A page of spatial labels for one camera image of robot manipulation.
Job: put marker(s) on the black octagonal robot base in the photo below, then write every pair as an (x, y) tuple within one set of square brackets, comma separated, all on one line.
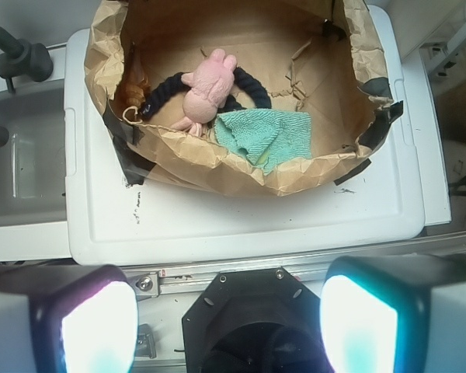
[(254, 321)]

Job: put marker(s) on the crumpled brown paper bag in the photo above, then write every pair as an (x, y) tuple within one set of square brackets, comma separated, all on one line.
[(240, 98)]

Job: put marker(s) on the white plastic bin lid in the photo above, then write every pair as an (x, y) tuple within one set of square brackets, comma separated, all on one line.
[(111, 221)]

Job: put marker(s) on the pink plush bunny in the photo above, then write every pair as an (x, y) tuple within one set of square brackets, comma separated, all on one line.
[(210, 84)]

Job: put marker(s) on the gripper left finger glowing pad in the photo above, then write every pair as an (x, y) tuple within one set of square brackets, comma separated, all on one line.
[(66, 318)]

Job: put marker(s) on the metal corner bracket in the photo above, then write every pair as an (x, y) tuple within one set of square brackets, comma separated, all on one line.
[(145, 346)]

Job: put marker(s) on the white toy sink basin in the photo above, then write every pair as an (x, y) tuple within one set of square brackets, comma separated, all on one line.
[(33, 219)]

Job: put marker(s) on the grey toy sink faucet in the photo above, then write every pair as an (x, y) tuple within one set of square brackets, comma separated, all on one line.
[(20, 57)]

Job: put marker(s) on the brown croissant toy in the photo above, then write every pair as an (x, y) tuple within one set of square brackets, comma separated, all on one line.
[(136, 85)]

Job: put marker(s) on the aluminium extrusion rail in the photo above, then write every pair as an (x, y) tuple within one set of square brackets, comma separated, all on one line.
[(151, 281)]

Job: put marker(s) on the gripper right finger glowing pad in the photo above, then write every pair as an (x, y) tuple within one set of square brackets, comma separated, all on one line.
[(395, 313)]

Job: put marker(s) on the teal terry cloth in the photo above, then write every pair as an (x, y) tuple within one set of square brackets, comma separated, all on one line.
[(265, 138)]

